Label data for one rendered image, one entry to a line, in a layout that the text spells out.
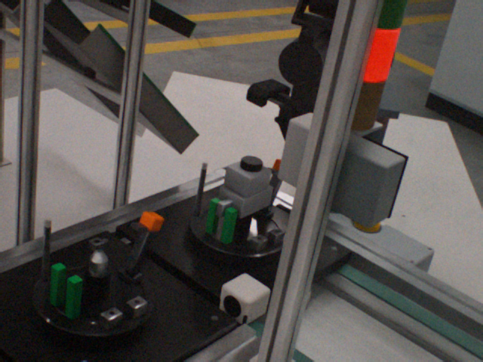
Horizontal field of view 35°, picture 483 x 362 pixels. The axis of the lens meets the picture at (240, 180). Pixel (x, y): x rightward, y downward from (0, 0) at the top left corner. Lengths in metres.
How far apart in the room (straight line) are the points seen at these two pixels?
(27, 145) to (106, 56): 0.18
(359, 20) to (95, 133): 0.96
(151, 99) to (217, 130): 0.52
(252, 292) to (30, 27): 0.41
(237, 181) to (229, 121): 0.70
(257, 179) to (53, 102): 0.78
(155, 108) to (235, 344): 0.41
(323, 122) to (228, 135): 0.92
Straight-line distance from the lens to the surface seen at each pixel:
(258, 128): 1.69
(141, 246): 0.90
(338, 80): 0.70
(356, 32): 0.68
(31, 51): 0.94
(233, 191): 1.01
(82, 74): 1.16
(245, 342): 0.92
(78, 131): 1.56
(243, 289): 0.94
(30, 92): 0.96
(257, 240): 1.00
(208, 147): 1.56
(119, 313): 0.85
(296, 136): 0.78
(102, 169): 1.42
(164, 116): 1.17
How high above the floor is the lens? 1.54
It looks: 28 degrees down
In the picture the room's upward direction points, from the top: 11 degrees clockwise
